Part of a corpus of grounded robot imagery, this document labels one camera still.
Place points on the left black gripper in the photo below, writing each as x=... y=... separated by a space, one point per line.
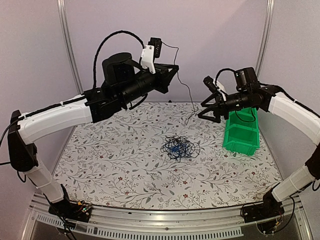
x=165 y=77

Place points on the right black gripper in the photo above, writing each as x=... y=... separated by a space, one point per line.
x=220 y=104

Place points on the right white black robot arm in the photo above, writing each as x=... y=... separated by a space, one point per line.
x=275 y=100

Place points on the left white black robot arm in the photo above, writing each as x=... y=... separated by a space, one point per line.
x=126 y=85

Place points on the green three-compartment bin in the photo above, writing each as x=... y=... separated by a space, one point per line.
x=242 y=133

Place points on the floral table mat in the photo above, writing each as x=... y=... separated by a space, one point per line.
x=161 y=156

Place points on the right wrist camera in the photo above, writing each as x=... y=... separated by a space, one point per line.
x=213 y=87

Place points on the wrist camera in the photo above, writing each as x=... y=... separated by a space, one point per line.
x=149 y=53
x=213 y=87

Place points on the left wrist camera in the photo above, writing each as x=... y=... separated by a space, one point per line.
x=149 y=53

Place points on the right aluminium corner post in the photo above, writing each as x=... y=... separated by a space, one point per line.
x=265 y=36

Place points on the aluminium corner post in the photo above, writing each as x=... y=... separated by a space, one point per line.
x=61 y=7
x=265 y=36

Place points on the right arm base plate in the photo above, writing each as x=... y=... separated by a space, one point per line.
x=272 y=214

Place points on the left aluminium corner post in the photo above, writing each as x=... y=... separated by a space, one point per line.
x=61 y=7

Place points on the aluminium front rail frame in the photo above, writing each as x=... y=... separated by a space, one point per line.
x=223 y=223

